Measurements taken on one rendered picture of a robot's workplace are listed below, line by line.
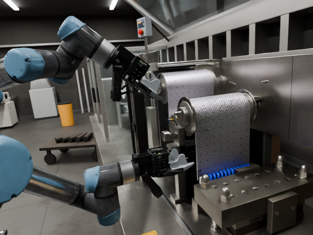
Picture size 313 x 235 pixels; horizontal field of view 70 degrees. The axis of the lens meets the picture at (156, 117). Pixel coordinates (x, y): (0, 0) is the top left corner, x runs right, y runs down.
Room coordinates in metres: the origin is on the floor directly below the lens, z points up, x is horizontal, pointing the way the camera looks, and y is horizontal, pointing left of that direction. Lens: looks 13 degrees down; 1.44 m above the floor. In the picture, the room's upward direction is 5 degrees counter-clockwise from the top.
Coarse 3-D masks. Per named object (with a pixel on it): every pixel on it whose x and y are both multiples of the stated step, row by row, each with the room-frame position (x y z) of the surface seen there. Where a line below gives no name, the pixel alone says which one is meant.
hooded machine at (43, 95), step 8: (40, 80) 7.60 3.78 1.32; (48, 80) 8.14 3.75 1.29; (32, 88) 7.51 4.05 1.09; (40, 88) 7.58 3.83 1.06; (48, 88) 7.63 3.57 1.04; (32, 96) 7.46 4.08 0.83; (40, 96) 7.53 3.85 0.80; (48, 96) 7.61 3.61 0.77; (32, 104) 7.45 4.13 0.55; (40, 104) 7.52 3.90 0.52; (48, 104) 7.59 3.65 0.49; (56, 104) 7.75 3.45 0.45; (40, 112) 7.50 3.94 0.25; (48, 112) 7.58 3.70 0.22; (56, 112) 7.65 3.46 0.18
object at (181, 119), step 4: (180, 108) 0.80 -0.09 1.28; (184, 108) 0.79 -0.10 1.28; (184, 112) 0.77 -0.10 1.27; (188, 112) 0.77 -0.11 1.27; (180, 116) 0.80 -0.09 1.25; (184, 116) 0.77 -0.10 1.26; (188, 116) 0.77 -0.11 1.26; (180, 120) 0.81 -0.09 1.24; (184, 120) 0.77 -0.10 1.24; (188, 120) 0.77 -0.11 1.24; (180, 124) 0.80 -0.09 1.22; (184, 124) 0.77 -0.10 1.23; (188, 124) 0.78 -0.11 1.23
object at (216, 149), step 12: (204, 132) 0.76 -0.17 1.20; (216, 132) 0.77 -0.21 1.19; (228, 132) 0.79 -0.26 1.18; (240, 132) 0.81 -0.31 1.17; (204, 144) 0.76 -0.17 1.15; (216, 144) 0.77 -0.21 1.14; (228, 144) 0.79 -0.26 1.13; (240, 144) 0.81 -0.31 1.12; (204, 156) 0.76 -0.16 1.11; (216, 156) 0.77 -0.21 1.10; (228, 156) 0.79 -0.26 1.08; (240, 156) 0.81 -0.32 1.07; (204, 168) 0.76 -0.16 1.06; (216, 168) 0.77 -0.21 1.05; (228, 168) 0.79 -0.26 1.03
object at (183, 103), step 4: (248, 100) 0.84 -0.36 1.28; (180, 104) 0.84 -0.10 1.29; (184, 104) 0.80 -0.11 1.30; (188, 104) 0.78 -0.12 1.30; (188, 108) 0.78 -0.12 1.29; (192, 116) 0.75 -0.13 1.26; (192, 120) 0.75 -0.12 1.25; (192, 124) 0.75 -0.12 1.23; (184, 128) 0.81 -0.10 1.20; (188, 128) 0.78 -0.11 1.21
